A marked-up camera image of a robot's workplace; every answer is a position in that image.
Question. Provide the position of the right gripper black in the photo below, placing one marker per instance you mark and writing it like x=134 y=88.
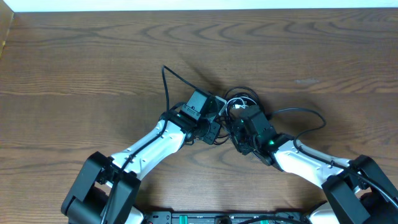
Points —
x=236 y=128

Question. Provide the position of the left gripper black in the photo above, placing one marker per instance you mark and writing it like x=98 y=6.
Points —
x=211 y=139

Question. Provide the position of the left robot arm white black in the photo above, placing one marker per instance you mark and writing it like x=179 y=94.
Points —
x=106 y=188

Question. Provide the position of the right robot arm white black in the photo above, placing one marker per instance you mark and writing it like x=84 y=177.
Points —
x=357 y=191

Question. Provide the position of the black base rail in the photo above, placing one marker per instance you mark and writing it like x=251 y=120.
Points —
x=163 y=215

